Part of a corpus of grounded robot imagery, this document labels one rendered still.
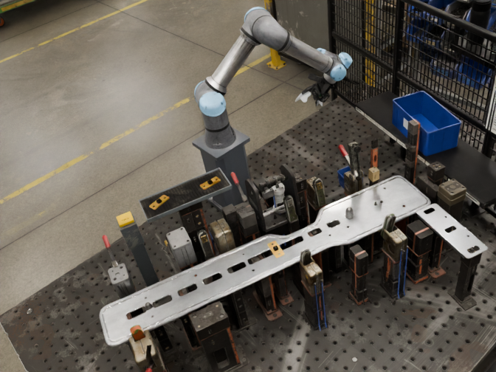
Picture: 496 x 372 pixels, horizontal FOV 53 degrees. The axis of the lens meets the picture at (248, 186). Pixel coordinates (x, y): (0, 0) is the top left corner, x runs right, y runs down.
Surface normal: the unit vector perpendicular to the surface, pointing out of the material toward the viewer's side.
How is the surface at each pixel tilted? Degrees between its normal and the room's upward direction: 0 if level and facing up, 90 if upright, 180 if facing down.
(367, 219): 0
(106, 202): 0
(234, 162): 90
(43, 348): 0
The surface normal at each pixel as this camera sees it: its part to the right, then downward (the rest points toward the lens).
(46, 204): -0.15, -0.74
